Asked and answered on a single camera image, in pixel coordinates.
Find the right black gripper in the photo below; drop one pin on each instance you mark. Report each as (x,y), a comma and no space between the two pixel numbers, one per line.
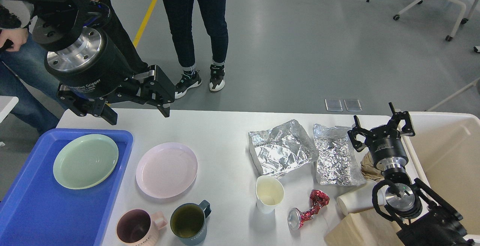
(386,150)

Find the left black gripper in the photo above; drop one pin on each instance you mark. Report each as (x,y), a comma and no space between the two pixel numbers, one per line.
(94,67)

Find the pink mug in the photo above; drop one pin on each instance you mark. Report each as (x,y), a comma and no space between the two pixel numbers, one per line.
(139,228)

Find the dark teal mug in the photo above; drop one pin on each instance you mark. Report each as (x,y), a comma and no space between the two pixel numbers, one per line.
(188,222)

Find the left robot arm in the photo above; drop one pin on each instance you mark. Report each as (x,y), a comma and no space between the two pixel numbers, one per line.
(60,23)

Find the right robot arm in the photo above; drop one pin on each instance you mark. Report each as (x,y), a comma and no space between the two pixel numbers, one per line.
(424,217)

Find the crumpled brown paper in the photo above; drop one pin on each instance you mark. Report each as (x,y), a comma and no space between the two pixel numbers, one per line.
(368,170)

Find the right floor plate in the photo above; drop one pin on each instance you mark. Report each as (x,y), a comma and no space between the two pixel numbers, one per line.
(353,105)

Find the floor plate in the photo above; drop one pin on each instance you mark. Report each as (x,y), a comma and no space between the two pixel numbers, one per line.
(333,105)
(353,105)

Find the narrow crumpled foil sheet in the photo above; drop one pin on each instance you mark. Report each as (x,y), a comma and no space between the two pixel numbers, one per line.
(336,163)

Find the left floor plate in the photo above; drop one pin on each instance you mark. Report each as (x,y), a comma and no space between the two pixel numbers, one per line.
(333,105)

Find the beige plastic bin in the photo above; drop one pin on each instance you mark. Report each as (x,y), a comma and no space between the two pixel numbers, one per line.
(446,152)

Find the lying white paper cup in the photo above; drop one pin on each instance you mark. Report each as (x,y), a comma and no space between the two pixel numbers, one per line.
(358,199)

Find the green plate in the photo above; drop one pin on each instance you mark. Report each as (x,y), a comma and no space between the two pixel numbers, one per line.
(85,161)

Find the pink plate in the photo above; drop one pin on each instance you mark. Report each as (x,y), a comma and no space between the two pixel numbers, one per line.
(166,170)

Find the crushed red can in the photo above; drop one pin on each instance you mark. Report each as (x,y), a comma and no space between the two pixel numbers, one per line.
(317,200)

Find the person in blue jeans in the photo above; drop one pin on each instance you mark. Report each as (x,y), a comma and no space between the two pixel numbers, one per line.
(22,63)

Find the large crumpled foil sheet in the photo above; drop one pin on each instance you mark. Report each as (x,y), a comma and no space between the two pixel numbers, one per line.
(279,150)

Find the white side table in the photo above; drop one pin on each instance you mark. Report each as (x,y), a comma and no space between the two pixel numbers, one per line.
(7,103)

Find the person in grey sweater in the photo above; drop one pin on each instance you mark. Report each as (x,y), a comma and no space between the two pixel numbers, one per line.
(121,39)

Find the upright white paper cup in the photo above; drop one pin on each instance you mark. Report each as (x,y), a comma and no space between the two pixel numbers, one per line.
(269,193)

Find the blue plastic tray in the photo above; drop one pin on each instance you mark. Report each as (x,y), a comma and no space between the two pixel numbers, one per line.
(38,211)

